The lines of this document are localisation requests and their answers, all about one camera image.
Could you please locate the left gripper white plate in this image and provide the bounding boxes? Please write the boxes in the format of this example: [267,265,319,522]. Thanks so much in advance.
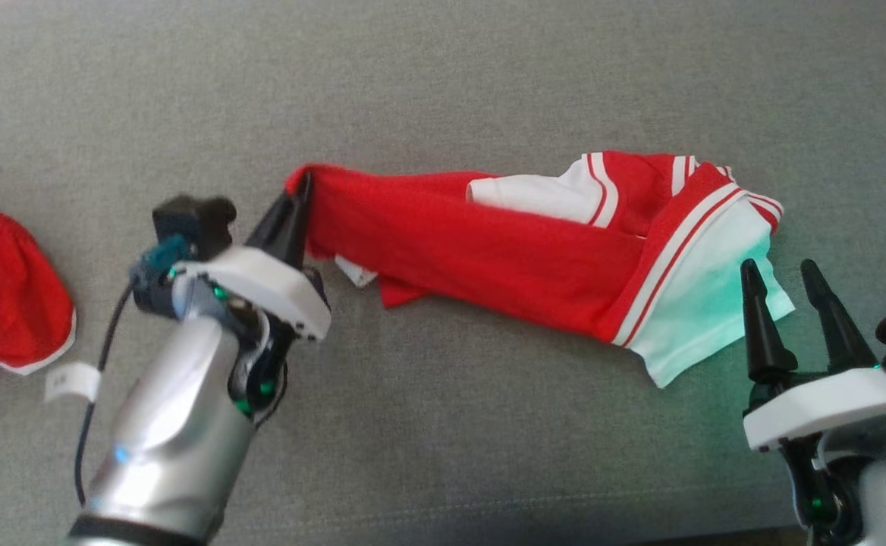
[174,173,331,414]

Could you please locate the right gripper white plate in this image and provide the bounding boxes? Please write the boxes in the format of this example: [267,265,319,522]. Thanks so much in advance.
[740,259,886,532]

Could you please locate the red white basketball jersey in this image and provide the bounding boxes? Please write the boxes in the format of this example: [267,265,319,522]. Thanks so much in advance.
[285,150,796,389]

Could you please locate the red mesh shorts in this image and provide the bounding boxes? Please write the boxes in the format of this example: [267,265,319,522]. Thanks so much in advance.
[0,191,77,380]

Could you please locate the large grey sofa chaise seat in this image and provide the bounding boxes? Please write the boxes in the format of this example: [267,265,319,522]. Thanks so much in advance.
[0,0,886,546]

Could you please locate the black cable with teal plug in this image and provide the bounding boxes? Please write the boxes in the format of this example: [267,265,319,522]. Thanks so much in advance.
[75,235,190,505]

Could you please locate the white cable label tag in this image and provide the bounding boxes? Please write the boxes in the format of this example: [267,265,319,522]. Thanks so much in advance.
[45,362,101,403]

